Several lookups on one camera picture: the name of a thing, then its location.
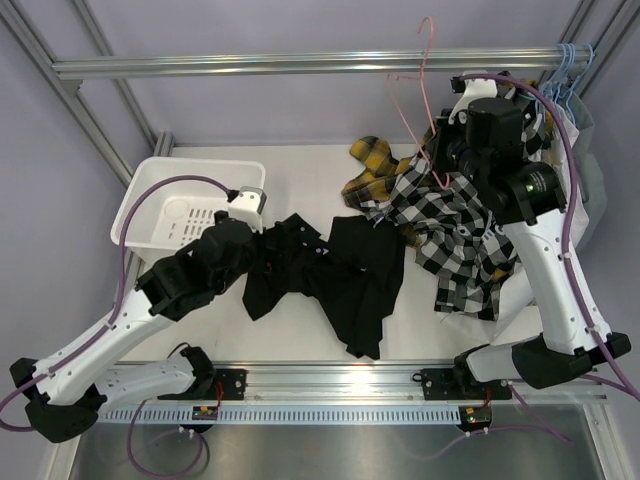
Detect pink wire hanger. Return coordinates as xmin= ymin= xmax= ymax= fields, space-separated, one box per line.
xmin=385 ymin=15 xmax=450 ymax=190

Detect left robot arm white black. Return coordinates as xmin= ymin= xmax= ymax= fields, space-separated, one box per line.
xmin=10 ymin=218 xmax=258 ymax=443

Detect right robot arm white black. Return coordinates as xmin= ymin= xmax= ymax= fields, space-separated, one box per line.
xmin=435 ymin=97 xmax=631 ymax=397

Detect yellow black plaid shirt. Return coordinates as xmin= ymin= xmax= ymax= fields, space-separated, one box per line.
xmin=341 ymin=70 xmax=557 ymax=281

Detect black white checkered shirt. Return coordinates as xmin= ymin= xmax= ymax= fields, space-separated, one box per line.
xmin=359 ymin=82 xmax=556 ymax=321

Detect white plastic bin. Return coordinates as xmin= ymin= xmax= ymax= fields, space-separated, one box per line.
xmin=110 ymin=157 xmax=266 ymax=264

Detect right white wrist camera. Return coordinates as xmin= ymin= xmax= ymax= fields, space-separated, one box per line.
xmin=447 ymin=76 xmax=499 ymax=125

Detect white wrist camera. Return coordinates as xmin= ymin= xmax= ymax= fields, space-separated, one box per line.
xmin=447 ymin=76 xmax=499 ymax=125
xmin=227 ymin=186 xmax=267 ymax=233

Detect aluminium hanging rail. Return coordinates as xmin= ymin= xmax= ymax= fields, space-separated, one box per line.
xmin=52 ymin=44 xmax=595 ymax=80

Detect light blue wire hangers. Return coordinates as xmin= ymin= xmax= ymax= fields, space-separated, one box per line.
xmin=536 ymin=43 xmax=595 ymax=104

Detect right aluminium frame post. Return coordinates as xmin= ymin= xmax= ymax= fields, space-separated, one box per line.
xmin=559 ymin=0 xmax=639 ymax=101

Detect aluminium frame post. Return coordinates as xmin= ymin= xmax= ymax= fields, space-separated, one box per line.
xmin=559 ymin=0 xmax=639 ymax=101
xmin=1 ymin=1 xmax=175 ymax=185

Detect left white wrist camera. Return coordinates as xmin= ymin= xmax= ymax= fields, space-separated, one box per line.
xmin=227 ymin=186 xmax=267 ymax=233

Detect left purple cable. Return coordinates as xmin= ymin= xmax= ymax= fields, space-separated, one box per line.
xmin=0 ymin=173 xmax=239 ymax=474

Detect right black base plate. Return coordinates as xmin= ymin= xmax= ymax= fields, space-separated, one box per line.
xmin=411 ymin=368 xmax=501 ymax=433

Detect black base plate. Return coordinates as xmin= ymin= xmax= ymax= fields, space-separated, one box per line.
xmin=411 ymin=368 xmax=501 ymax=433
xmin=158 ymin=368 xmax=247 ymax=434

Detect left aluminium frame post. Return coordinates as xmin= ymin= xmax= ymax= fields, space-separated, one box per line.
xmin=1 ymin=1 xmax=175 ymax=185

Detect white slotted cable duct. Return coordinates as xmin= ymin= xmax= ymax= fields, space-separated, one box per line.
xmin=98 ymin=404 xmax=462 ymax=426

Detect aluminium front rail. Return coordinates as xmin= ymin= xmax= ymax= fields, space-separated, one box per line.
xmin=64 ymin=362 xmax=609 ymax=405

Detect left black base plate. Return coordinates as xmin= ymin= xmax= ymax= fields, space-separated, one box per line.
xmin=158 ymin=368 xmax=247 ymax=434

